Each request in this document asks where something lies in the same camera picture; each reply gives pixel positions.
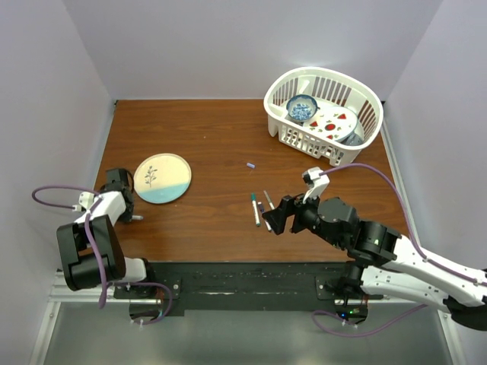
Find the round cream blue plate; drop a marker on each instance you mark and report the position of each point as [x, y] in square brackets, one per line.
[162, 178]

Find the white plastic dish basket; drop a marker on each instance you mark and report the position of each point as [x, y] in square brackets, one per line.
[328, 88]

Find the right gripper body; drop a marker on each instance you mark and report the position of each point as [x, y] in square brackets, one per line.
[306, 215]

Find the green pen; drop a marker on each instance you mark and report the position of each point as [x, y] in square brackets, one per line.
[269, 200]

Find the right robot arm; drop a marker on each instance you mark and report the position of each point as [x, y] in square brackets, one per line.
[385, 262]

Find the watermelon pattern plate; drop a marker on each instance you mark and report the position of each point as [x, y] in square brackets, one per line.
[333, 122]

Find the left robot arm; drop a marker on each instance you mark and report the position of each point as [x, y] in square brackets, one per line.
[91, 239]

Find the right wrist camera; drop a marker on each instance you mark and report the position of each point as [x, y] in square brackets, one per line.
[316, 181]

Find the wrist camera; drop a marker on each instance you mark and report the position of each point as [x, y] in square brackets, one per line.
[316, 181]
[85, 201]

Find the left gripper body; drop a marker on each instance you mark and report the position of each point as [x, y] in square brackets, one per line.
[126, 215]

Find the teal white marker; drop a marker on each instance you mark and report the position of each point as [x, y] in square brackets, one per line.
[256, 213]

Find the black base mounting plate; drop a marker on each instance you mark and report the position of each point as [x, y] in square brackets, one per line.
[245, 286]

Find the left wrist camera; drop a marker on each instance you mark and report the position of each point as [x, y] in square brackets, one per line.
[85, 201]

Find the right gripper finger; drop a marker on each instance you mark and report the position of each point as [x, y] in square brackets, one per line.
[276, 220]
[287, 206]

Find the blue patterned bowl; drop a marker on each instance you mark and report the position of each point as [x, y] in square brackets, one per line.
[301, 107]

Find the grey dish in basket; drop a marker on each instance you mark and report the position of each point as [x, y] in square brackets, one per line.
[354, 139]

